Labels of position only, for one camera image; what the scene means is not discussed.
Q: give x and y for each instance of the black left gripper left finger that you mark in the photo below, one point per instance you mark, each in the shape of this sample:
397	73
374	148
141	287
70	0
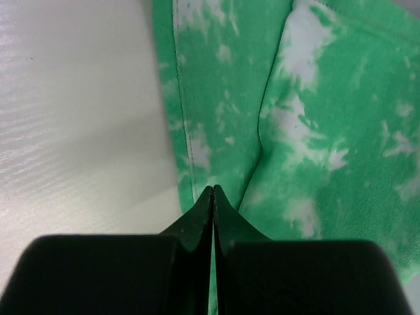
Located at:
165	273

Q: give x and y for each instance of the green tie-dye trousers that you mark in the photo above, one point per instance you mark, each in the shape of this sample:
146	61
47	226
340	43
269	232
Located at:
306	113

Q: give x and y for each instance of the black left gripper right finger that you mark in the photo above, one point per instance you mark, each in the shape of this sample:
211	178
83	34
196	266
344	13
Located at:
257	275

